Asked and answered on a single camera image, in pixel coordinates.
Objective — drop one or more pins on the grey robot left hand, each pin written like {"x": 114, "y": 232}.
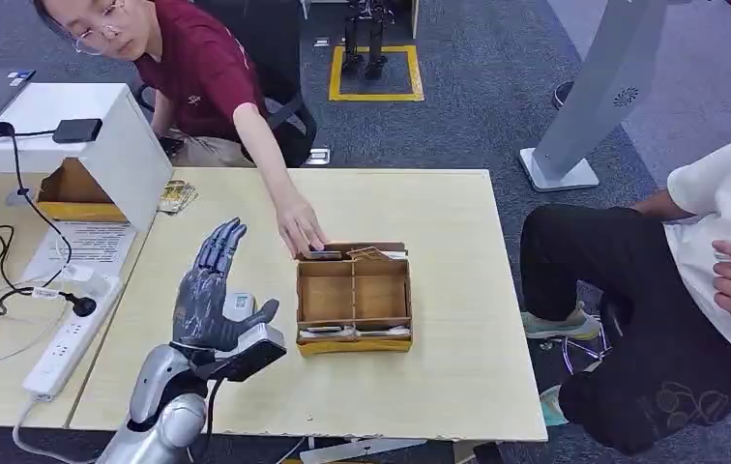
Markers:
{"x": 205, "y": 314}

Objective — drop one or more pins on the dark card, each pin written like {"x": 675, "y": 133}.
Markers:
{"x": 324, "y": 255}

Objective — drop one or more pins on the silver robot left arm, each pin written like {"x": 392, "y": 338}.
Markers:
{"x": 160, "y": 410}

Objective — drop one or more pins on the grey card reader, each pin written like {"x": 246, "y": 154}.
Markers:
{"x": 242, "y": 304}

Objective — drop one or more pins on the silver floor socket plate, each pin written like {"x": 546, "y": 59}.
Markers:
{"x": 321, "y": 42}
{"x": 319, "y": 156}

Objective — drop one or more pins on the tilted brown card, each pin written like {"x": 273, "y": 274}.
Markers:
{"x": 368, "y": 254}

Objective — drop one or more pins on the wooden card box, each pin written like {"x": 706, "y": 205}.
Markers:
{"x": 353, "y": 298}

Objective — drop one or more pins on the row of stacked cards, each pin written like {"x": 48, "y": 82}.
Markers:
{"x": 353, "y": 332}

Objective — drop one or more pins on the person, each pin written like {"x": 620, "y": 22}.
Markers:
{"x": 205, "y": 70}
{"x": 628, "y": 288}

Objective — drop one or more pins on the black power plug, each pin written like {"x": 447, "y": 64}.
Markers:
{"x": 82, "y": 305}

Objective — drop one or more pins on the printed paper sheet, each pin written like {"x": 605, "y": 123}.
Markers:
{"x": 96, "y": 246}

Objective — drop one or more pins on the white power strip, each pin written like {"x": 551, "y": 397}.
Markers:
{"x": 67, "y": 346}

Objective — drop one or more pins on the yellow floor tape square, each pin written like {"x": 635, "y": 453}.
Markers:
{"x": 376, "y": 97}

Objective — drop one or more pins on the black office chair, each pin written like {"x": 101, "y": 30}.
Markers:
{"x": 272, "y": 58}

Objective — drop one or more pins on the white desk riser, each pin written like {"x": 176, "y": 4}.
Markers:
{"x": 122, "y": 157}

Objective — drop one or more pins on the open wooden box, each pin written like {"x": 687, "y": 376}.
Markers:
{"x": 74, "y": 191}

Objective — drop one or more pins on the beige sneaker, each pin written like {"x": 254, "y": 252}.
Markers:
{"x": 561, "y": 326}

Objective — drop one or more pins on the black robot legs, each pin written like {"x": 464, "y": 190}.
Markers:
{"x": 375, "y": 37}

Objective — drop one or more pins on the black power adapter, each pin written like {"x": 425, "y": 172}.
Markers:
{"x": 76, "y": 130}

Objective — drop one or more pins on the pale green shoe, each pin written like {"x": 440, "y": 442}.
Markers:
{"x": 552, "y": 410}

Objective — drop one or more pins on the white kiosk stand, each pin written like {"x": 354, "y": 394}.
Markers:
{"x": 602, "y": 83}

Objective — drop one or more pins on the dark shoe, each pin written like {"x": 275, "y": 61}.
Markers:
{"x": 563, "y": 95}

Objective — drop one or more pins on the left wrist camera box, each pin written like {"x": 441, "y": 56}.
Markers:
{"x": 250, "y": 355}

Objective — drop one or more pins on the chrome stool frame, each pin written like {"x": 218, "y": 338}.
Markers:
{"x": 586, "y": 352}

